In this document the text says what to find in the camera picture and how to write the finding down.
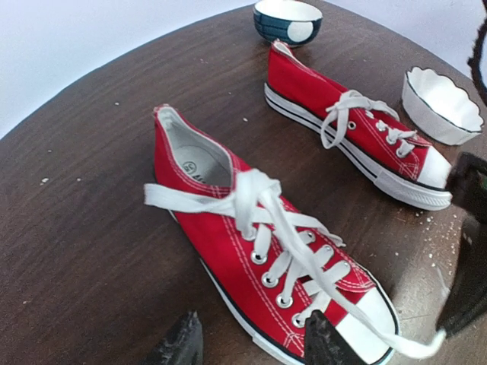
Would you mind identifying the red canvas sneaker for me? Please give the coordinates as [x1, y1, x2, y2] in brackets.
[264, 40, 451, 211]
[144, 104, 446, 364]

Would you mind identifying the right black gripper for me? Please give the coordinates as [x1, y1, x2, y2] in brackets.
[436, 152, 486, 338]

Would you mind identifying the black bowl white inside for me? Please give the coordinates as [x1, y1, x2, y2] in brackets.
[253, 1, 323, 46]

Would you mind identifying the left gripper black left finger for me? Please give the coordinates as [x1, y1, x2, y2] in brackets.
[140, 310, 203, 365]

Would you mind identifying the white scalloped ceramic bowl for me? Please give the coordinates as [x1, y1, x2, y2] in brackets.
[402, 66, 484, 146]

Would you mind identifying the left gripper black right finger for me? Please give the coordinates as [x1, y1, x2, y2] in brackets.
[304, 310, 366, 365]

